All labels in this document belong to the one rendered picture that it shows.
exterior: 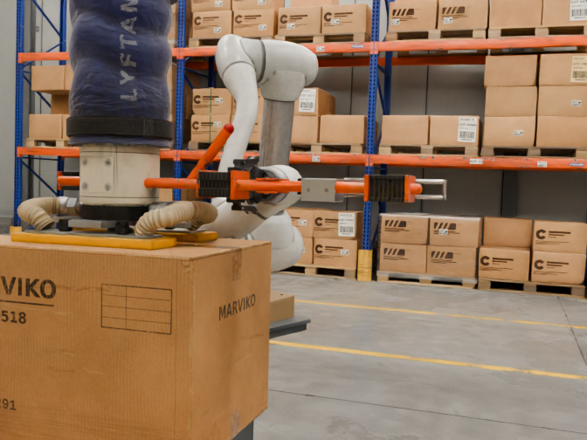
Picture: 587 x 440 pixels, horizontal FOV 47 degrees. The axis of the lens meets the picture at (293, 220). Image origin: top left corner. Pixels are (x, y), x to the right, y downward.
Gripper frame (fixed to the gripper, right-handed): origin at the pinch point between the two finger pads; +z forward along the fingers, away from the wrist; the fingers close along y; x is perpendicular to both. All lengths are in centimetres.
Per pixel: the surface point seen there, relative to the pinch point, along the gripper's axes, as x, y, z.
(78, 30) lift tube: 30.4, -30.5, 9.7
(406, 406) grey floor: -7, 120, -238
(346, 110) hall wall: 183, -109, -845
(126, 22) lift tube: 20.8, -32.3, 7.3
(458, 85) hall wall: 23, -145, -845
